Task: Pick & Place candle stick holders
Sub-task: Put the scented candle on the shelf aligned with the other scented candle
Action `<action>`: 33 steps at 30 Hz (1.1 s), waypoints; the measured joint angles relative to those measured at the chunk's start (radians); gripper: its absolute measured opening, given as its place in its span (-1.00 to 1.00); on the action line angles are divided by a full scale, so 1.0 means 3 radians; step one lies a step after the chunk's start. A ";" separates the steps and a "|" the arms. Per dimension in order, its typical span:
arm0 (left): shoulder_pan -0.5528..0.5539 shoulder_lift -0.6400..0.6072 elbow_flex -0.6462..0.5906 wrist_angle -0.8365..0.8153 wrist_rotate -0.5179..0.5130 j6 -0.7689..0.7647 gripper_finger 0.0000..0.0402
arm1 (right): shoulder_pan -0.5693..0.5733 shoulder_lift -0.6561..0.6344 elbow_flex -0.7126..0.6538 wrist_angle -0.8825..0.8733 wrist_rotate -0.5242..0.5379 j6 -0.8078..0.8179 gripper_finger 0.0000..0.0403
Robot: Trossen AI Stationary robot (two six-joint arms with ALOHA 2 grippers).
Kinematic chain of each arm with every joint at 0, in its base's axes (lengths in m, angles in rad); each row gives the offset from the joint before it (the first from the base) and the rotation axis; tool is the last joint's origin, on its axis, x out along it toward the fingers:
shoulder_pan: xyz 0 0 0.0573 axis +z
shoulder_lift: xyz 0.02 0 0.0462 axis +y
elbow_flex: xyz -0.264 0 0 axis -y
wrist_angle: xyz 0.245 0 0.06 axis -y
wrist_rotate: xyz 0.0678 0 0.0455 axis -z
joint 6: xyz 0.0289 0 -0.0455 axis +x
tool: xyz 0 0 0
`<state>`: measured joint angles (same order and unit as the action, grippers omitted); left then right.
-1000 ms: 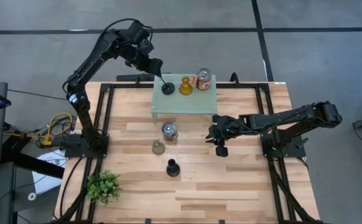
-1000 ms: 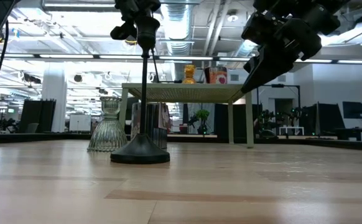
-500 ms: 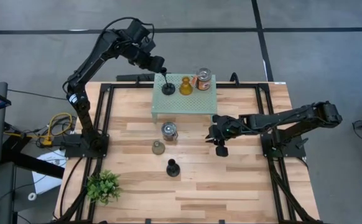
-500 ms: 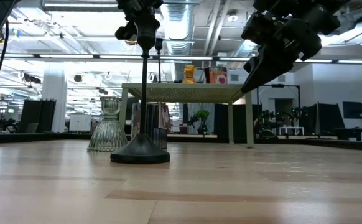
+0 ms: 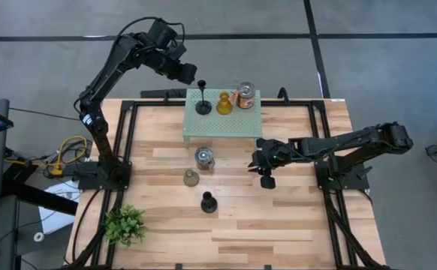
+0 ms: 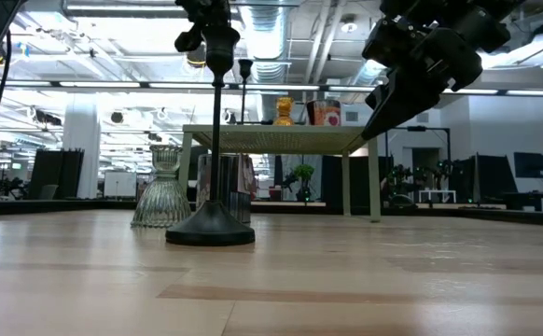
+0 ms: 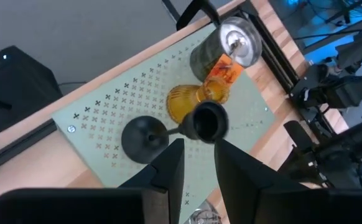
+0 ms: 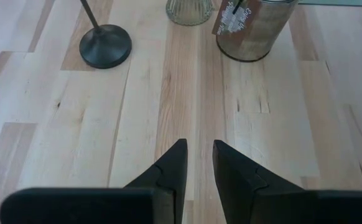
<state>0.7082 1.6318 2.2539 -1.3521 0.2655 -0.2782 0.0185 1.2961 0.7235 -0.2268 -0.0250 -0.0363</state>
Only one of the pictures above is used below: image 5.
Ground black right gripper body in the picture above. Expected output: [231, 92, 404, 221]
[256, 137, 293, 170]

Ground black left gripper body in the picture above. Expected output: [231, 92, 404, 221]
[154, 44, 190, 78]

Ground tall black candlestick holder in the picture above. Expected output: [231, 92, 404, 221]
[200, 190, 219, 215]
[194, 79, 213, 116]

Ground amber ribbed glass candle holder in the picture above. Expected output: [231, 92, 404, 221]
[215, 91, 234, 116]

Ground candle jar with orange label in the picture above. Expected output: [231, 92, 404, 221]
[230, 81, 257, 110]

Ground black bar behind table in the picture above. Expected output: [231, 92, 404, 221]
[139, 87, 188, 100]

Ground pale green perforated metal shelf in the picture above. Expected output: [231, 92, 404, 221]
[182, 88, 264, 150]

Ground small green artificial plant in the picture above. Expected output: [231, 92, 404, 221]
[103, 204, 148, 248]

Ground black desk leg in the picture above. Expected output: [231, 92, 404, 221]
[0, 160, 80, 217]

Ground white paper sheet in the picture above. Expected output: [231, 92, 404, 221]
[38, 179, 81, 236]

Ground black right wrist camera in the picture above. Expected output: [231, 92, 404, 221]
[259, 167, 277, 190]

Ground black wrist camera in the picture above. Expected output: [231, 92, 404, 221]
[259, 167, 277, 190]
[149, 18, 179, 48]

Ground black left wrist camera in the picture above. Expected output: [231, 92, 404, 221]
[149, 18, 179, 48]

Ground black aluminium table frame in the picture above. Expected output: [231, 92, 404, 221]
[66, 97, 390, 270]

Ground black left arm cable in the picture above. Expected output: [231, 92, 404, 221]
[116, 16, 186, 42]

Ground black cable loop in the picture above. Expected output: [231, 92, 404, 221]
[276, 86, 291, 104]

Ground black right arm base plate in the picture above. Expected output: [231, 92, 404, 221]
[315, 160, 370, 191]

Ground yellow cable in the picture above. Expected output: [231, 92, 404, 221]
[55, 135, 89, 177]

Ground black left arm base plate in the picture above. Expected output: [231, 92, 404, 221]
[77, 160, 132, 191]

